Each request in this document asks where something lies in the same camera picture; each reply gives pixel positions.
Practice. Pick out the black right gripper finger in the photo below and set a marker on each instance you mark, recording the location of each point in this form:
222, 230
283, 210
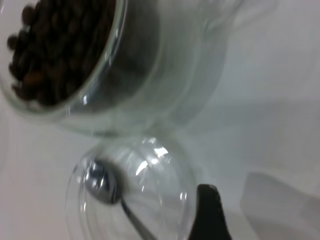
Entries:
210, 217

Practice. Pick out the clear glass round lid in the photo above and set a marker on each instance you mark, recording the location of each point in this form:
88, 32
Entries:
155, 175

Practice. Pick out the roasted coffee bean pile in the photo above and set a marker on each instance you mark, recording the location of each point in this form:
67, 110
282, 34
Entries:
50, 50

